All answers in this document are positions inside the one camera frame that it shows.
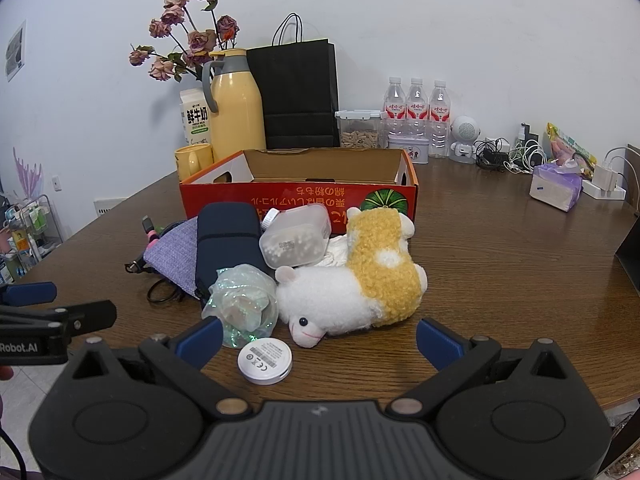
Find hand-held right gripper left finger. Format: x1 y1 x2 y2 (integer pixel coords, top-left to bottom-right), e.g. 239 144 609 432
64 317 249 421

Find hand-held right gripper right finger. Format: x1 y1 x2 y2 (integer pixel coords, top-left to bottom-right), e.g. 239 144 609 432
387 317 576 420

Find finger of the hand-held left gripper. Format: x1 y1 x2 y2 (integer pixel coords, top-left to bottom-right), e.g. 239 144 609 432
0 300 117 336
0 282 57 307

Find iridescent plastic wrap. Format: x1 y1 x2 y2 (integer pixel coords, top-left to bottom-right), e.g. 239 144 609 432
201 263 279 349

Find white round device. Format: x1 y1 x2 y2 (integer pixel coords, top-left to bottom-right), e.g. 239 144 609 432
237 338 294 386

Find purple fabric pouch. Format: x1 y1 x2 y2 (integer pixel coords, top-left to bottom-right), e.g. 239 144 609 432
143 219 201 296

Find navy zip pouch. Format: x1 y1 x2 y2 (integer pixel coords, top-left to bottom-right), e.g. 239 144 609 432
195 203 264 311

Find white yellow alpaca plush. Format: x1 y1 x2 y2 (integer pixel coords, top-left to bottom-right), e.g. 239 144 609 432
275 206 429 349

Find clear cotton swab box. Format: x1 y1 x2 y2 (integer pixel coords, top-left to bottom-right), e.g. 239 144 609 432
259 206 332 269

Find white cloth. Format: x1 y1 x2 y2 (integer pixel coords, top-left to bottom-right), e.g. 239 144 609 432
320 234 352 268

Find red cardboard box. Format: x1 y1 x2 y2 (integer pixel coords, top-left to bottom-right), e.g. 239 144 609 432
179 148 419 229

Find yellow mug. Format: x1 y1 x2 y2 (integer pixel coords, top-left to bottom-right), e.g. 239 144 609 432
174 143 216 181

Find purple tissue pack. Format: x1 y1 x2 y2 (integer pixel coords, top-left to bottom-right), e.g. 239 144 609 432
530 162 585 213

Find white tin box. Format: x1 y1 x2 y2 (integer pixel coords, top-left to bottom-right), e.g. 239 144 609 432
387 134 430 166

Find dark stand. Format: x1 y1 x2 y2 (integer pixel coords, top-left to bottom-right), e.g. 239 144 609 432
614 212 640 312

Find white robot speaker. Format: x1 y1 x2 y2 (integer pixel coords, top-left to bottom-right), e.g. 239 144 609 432
448 115 481 164

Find white milk carton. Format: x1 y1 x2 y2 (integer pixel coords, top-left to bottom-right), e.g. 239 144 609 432
179 88 214 146

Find clear water bottle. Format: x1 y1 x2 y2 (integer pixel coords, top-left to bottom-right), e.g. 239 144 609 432
428 80 453 159
406 78 430 138
383 77 407 148

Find clear seed container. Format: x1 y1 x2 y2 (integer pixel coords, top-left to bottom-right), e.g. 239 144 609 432
335 109 384 150

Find white power strip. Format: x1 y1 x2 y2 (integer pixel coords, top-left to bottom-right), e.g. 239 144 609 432
582 176 628 201

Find colourful snack packets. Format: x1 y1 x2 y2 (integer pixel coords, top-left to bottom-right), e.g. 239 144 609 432
545 122 599 177

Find yellow thermos jug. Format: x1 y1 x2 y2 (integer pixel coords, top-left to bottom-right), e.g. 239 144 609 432
201 49 267 162

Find white charger plug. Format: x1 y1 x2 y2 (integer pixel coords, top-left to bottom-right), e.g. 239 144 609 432
592 161 622 191

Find black paper bag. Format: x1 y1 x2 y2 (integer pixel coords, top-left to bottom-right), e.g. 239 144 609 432
246 12 341 151

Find dried rose bouquet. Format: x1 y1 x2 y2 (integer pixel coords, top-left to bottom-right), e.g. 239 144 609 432
129 0 239 84

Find wire shelf rack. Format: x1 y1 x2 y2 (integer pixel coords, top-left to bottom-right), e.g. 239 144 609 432
0 194 64 286

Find black cord loop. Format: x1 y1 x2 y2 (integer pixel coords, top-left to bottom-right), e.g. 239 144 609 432
146 280 187 304

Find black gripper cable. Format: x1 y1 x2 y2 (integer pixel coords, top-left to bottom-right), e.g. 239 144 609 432
0 427 28 480

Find purple wall sticker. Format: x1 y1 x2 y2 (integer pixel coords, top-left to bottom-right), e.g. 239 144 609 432
12 147 44 197

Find tangle of charger cables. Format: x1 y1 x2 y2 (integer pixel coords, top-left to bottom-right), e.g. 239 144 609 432
474 136 549 177

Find wall poster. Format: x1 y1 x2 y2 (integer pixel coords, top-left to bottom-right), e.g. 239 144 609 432
5 20 27 83

